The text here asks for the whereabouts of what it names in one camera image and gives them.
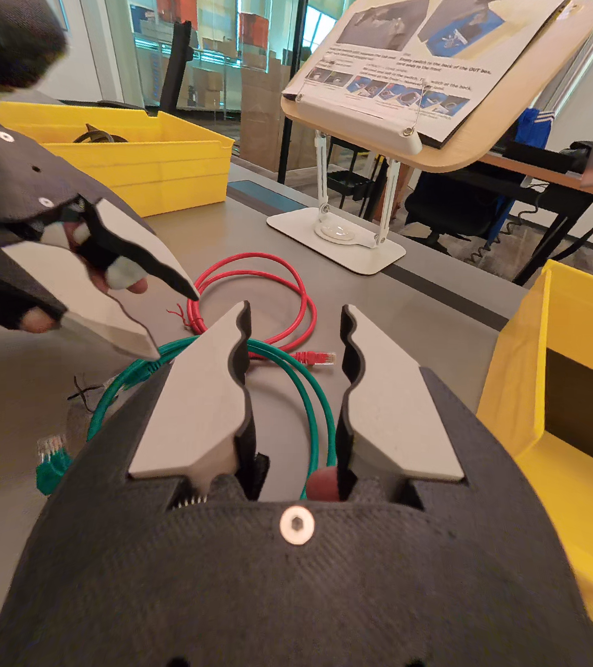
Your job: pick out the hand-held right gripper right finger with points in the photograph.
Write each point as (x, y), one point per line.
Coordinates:
(398, 422)

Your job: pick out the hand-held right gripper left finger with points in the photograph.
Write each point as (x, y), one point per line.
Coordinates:
(197, 411)

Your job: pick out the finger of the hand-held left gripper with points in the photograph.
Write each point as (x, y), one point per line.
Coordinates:
(82, 297)
(135, 234)

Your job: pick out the person's left hand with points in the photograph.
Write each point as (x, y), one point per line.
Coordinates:
(119, 273)

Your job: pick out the yellow plastic bin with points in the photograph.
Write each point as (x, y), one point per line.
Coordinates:
(171, 166)
(525, 365)

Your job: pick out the brown cardboard box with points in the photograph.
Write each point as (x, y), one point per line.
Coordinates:
(262, 109)

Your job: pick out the wooden table with black legs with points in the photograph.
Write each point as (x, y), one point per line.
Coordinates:
(551, 174)

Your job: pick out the printed instruction sheet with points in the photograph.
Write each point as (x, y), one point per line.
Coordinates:
(405, 67)

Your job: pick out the instruction sheet on wooden stand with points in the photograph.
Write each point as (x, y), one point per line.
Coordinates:
(515, 125)

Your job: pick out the black bag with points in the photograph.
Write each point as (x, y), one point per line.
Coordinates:
(580, 155)

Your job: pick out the blue cloth with white stripes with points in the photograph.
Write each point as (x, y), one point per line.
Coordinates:
(535, 127)

